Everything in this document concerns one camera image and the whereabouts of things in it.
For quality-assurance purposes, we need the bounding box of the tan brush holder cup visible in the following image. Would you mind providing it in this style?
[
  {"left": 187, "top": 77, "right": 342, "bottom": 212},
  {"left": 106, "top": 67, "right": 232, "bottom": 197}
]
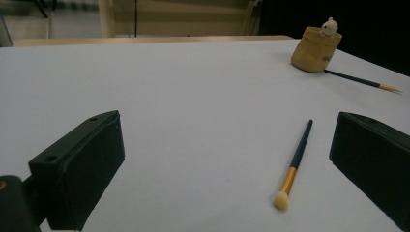
[{"left": 290, "top": 16, "right": 343, "bottom": 73}]

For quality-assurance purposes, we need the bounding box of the black curtain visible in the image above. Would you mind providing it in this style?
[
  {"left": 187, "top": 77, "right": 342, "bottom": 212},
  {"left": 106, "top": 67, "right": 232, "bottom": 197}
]
[{"left": 259, "top": 0, "right": 410, "bottom": 76}]

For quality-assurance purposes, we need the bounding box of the makeup brush tapered tip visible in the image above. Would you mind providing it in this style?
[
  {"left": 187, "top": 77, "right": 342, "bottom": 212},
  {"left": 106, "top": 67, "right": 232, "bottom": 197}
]
[{"left": 323, "top": 69, "right": 403, "bottom": 95}]

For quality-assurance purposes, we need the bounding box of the makeup brush round beige tip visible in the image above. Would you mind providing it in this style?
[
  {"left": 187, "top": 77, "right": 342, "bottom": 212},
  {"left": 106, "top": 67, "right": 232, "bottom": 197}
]
[{"left": 273, "top": 119, "right": 313, "bottom": 212}]

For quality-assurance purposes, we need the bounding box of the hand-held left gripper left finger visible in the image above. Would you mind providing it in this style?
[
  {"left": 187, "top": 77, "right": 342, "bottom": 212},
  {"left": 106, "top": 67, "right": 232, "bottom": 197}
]
[{"left": 28, "top": 110, "right": 126, "bottom": 231}]

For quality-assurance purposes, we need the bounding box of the black hanging cable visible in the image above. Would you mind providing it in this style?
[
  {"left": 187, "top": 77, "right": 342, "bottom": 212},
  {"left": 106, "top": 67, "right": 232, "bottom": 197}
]
[{"left": 132, "top": 0, "right": 139, "bottom": 38}]

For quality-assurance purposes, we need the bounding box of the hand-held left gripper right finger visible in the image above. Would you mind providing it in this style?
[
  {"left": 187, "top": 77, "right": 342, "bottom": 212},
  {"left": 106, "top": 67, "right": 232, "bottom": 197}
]
[{"left": 329, "top": 111, "right": 410, "bottom": 232}]

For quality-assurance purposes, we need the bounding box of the cream wooden cabinet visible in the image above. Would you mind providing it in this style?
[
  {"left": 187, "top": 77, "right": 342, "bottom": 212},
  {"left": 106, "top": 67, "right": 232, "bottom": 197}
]
[{"left": 98, "top": 0, "right": 259, "bottom": 38}]

